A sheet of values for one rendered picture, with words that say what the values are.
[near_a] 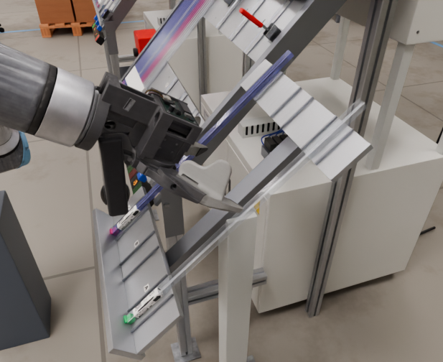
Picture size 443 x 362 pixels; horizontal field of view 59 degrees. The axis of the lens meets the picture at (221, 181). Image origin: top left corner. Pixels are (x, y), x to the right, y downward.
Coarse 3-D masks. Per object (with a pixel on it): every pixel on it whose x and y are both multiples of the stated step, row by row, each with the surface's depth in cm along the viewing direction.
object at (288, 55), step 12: (288, 60) 71; (276, 72) 72; (264, 84) 72; (252, 96) 73; (240, 108) 74; (228, 120) 74; (216, 132) 75; (204, 144) 76; (192, 156) 76; (156, 192) 79; (144, 204) 79
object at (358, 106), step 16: (352, 112) 54; (336, 128) 55; (320, 144) 55; (304, 160) 56; (288, 176) 57; (272, 192) 58; (256, 208) 59; (224, 224) 60; (240, 224) 60; (208, 240) 61; (192, 256) 61; (176, 272) 62; (160, 288) 63; (128, 320) 64
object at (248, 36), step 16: (240, 0) 107; (256, 0) 100; (272, 0) 94; (288, 0) 89; (304, 0) 85; (208, 16) 117; (224, 16) 109; (240, 16) 103; (256, 16) 97; (272, 16) 91; (288, 16) 87; (224, 32) 105; (240, 32) 99; (256, 32) 93; (240, 48) 96; (256, 48) 90
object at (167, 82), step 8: (168, 64) 124; (160, 72) 126; (168, 72) 121; (160, 80) 123; (168, 80) 118; (176, 80) 114; (160, 88) 120; (168, 88) 116; (176, 88) 112; (184, 88) 109; (176, 96) 110; (184, 96) 106; (192, 104) 101; (192, 112) 99
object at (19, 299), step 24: (0, 192) 121; (0, 216) 112; (0, 240) 111; (24, 240) 133; (0, 264) 116; (24, 264) 127; (0, 288) 121; (24, 288) 124; (0, 312) 127; (24, 312) 130; (48, 312) 146; (0, 336) 133; (24, 336) 137; (48, 336) 141
